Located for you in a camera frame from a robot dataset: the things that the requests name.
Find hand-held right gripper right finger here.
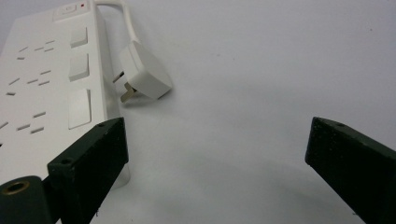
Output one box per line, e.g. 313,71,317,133
304,117,396,224

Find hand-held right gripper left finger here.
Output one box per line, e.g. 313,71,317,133
46,117,130,224

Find white power strip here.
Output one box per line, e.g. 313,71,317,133
0,0,131,189

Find white power plug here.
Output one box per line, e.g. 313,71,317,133
112,40,173,105

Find white power cable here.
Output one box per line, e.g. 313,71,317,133
93,0,140,45

